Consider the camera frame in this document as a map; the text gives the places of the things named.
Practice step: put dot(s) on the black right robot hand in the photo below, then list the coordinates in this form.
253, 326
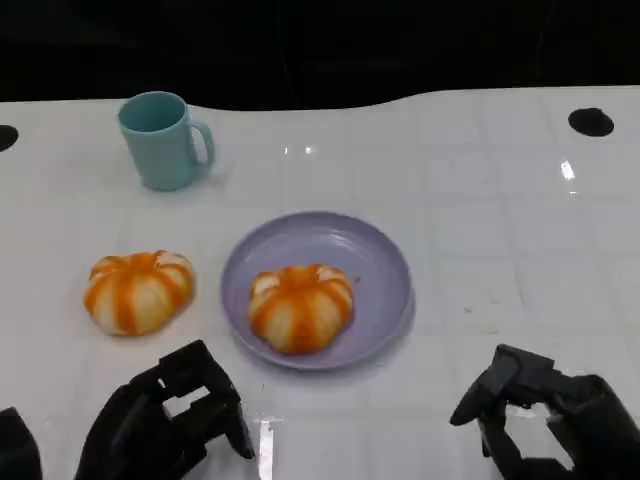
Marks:
600, 430

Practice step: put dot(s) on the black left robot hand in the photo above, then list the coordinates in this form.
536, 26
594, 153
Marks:
145, 425

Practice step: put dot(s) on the orange white toy bread roll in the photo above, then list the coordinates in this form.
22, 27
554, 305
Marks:
137, 292
300, 310

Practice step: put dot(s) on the lilac plate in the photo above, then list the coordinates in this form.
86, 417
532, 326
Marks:
380, 280

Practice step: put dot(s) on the pale green mug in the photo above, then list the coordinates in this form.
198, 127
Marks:
160, 150

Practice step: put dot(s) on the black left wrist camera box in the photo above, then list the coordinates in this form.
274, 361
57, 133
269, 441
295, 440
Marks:
17, 450

